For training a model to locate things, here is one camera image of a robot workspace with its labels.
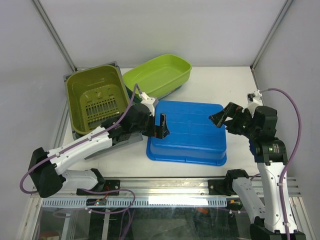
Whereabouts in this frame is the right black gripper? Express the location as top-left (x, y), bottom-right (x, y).
top-left (208, 101), bottom-right (258, 139)

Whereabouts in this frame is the large blue plastic container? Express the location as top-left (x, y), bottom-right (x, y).
top-left (146, 100), bottom-right (227, 166)

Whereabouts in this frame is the lime green plastic tub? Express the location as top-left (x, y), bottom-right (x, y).
top-left (123, 54), bottom-right (192, 99)

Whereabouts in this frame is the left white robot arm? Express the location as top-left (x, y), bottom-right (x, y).
top-left (27, 103), bottom-right (170, 198)

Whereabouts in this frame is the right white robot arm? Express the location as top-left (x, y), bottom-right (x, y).
top-left (209, 102), bottom-right (307, 240)

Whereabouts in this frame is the teal plastic tub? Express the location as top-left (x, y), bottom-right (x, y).
top-left (125, 85), bottom-right (182, 104)

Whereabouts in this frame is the olive green slotted basket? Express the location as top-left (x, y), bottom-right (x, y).
top-left (66, 65), bottom-right (130, 135)

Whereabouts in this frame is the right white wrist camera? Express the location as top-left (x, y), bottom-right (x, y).
top-left (245, 89), bottom-right (263, 116)

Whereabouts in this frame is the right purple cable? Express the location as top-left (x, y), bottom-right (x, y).
top-left (259, 87), bottom-right (303, 240)

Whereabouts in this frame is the purple cable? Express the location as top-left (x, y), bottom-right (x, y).
top-left (19, 83), bottom-right (144, 195)
top-left (259, 87), bottom-right (303, 240)

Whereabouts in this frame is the aluminium front rail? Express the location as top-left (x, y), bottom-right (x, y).
top-left (39, 177), bottom-right (301, 198)

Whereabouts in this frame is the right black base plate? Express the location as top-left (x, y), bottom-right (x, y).
top-left (207, 179), bottom-right (232, 196)

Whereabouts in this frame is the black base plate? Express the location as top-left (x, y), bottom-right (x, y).
top-left (76, 179), bottom-right (121, 196)
top-left (207, 179), bottom-right (232, 196)

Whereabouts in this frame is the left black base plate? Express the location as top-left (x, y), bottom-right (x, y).
top-left (76, 179), bottom-right (121, 196)

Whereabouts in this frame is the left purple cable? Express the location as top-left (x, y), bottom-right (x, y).
top-left (19, 83), bottom-right (144, 195)

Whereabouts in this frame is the white slotted cable duct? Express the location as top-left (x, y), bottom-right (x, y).
top-left (42, 196), bottom-right (228, 209)

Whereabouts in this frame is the right aluminium corner post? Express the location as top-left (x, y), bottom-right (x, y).
top-left (250, 0), bottom-right (295, 72)

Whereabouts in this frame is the aluminium corner post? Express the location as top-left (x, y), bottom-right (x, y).
top-left (250, 0), bottom-right (295, 72)
top-left (31, 0), bottom-right (77, 72)

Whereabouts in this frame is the left aluminium corner post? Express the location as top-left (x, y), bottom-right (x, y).
top-left (31, 0), bottom-right (77, 72)

